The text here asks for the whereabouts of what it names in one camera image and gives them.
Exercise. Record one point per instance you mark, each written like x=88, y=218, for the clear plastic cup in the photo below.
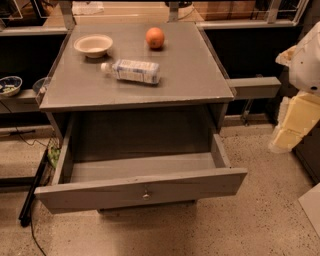
x=41, y=86

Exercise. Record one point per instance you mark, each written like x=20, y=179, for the green item beside cabinet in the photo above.
x=53, y=156

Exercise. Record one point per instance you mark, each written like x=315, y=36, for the grey top drawer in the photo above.
x=122, y=159

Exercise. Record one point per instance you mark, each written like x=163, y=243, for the grey side shelf bar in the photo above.
x=254, y=88

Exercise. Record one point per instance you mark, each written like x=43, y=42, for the clear plastic water bottle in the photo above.
x=134, y=71

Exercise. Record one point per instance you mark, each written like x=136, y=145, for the white floor board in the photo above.
x=310, y=202

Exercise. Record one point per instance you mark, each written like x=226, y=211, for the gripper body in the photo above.
x=306, y=65

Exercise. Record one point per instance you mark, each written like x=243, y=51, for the orange fruit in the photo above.
x=155, y=38

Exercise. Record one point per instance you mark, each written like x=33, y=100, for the black floor bar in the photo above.
x=25, y=214

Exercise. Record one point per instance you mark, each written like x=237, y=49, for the grey drawer cabinet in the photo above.
x=190, y=77

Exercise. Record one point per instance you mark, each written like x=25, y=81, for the white paper bowl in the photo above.
x=94, y=45

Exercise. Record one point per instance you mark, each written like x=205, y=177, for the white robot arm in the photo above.
x=299, y=114

